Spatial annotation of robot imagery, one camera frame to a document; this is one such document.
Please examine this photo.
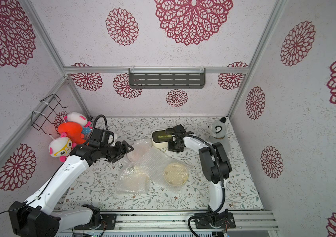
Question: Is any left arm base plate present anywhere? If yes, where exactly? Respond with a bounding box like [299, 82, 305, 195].
[74, 213, 117, 231]

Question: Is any left bubble wrapped plate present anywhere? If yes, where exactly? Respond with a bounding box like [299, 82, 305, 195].
[116, 164, 150, 195]

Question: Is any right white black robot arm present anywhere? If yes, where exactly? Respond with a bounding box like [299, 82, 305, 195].
[168, 133, 232, 215]

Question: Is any black wire wall basket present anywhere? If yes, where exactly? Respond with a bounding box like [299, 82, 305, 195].
[30, 93, 68, 135]

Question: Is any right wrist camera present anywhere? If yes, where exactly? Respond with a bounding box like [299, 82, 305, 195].
[172, 124, 186, 136]

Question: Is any red octopus plush toy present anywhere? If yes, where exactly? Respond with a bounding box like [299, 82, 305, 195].
[58, 121, 86, 144]

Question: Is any grey raccoon plush toy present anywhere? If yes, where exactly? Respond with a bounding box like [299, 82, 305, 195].
[207, 117, 231, 153]

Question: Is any cream box with dark lid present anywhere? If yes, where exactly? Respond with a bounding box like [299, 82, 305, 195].
[152, 128, 174, 149]

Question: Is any white plush with yellow glasses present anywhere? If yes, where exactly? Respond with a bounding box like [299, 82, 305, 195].
[48, 133, 77, 163]

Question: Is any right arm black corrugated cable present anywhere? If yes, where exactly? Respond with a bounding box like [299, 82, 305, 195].
[164, 127, 226, 237]

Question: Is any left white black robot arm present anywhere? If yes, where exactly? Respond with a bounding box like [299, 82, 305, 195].
[9, 141, 133, 237]

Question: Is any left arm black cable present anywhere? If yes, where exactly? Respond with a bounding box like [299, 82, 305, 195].
[0, 114, 109, 237]

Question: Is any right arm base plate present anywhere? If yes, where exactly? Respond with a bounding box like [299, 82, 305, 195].
[194, 209, 236, 229]

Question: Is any pink plate in bubble wrap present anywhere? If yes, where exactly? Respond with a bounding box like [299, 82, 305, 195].
[127, 138, 152, 163]

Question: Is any bubble wrap sheet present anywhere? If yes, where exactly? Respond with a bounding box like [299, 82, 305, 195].
[138, 145, 198, 193]

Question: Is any white pink plush top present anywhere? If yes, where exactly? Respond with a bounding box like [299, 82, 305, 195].
[63, 112, 93, 135]

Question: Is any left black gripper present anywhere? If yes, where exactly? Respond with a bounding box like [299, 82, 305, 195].
[101, 140, 135, 164]

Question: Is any cream dinner plate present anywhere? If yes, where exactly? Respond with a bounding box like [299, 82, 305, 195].
[163, 163, 189, 187]

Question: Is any grey metal wall shelf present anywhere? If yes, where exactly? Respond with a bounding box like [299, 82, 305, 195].
[128, 68, 206, 89]

